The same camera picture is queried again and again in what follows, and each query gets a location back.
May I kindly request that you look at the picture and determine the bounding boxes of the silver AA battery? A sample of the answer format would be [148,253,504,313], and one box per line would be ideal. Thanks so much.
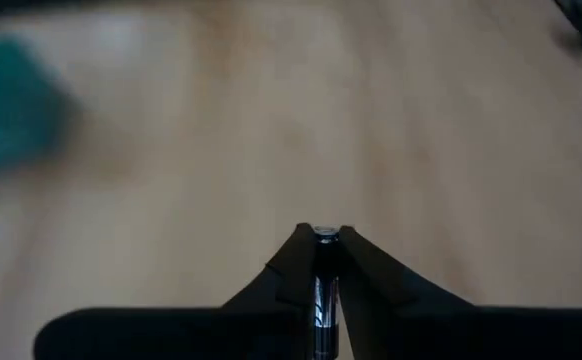
[312,224,342,360]

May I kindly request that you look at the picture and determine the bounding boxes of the teal plastic bin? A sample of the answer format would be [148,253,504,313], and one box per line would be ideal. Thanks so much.
[0,37,75,179]

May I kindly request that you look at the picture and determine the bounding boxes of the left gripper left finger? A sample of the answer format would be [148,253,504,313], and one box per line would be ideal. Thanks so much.
[33,222,317,360]

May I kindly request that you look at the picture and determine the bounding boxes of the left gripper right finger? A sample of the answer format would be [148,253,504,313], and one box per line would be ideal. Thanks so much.
[338,224,582,360]

